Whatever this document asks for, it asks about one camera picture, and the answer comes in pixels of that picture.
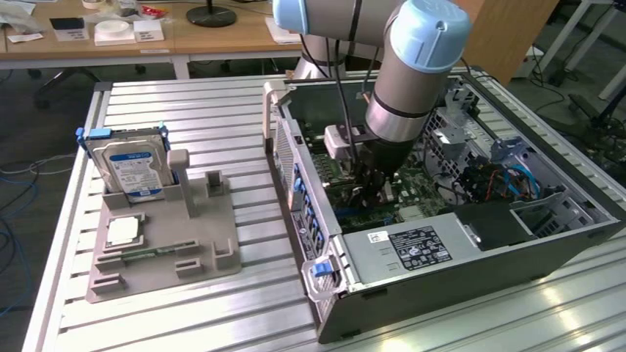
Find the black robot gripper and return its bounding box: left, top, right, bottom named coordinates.
left=353, top=138, right=418, bottom=184

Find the green motherboard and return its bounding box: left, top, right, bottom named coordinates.
left=298, top=120, right=466, bottom=235

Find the metal disk bay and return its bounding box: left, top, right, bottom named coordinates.
left=422, top=106, right=497, bottom=184

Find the grey power supply with label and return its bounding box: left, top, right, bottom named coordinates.
left=342, top=214, right=486, bottom=287

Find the blue case latch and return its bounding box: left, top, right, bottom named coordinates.
left=311, top=260, right=336, bottom=279

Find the open grey PC case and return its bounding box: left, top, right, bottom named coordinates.
left=262, top=65, right=626, bottom=345

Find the white paper booklet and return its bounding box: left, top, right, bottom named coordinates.
left=265, top=16, right=305, bottom=45

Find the wooden cabinet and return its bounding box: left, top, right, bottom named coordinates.
left=457, top=0, right=560, bottom=84

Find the hard disk with blue caddy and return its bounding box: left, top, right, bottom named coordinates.
left=75, top=126, right=178, bottom=203

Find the black round lamp base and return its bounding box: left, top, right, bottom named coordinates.
left=186, top=0, right=239, bottom=29

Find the grey printed parts rack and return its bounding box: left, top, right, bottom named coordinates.
left=86, top=148, right=246, bottom=305

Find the green RAM stick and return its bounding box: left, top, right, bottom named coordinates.
left=119, top=243, right=197, bottom=258

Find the silver CPU chip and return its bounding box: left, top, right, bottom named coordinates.
left=106, top=216, right=145, bottom=246

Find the plain white box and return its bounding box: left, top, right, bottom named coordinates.
left=133, top=19, right=167, bottom=43

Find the white box with round tape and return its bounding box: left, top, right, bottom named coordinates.
left=94, top=20, right=138, bottom=47

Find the black office chair base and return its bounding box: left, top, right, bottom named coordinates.
left=29, top=62, right=149, bottom=109

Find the white box with black lid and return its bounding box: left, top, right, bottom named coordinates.
left=49, top=17, right=90, bottom=43

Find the white paper tag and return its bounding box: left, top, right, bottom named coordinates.
left=6, top=32, right=46, bottom=44

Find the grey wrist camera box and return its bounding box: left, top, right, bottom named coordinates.
left=324, top=124, right=369, bottom=161

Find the black cable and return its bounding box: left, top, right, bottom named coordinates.
left=336, top=36, right=360, bottom=162
left=299, top=34, right=340, bottom=80

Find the orange wire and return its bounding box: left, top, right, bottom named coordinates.
left=482, top=169, right=500, bottom=202

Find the blue wire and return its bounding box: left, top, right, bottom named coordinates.
left=505, top=164, right=542, bottom=202

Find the wooden desk white frame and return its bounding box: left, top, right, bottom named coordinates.
left=0, top=0, right=384, bottom=80

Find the white table frame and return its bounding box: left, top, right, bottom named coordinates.
left=536, top=0, right=626, bottom=100

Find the blue floor cable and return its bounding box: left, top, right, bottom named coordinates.
left=0, top=175, right=42, bottom=317

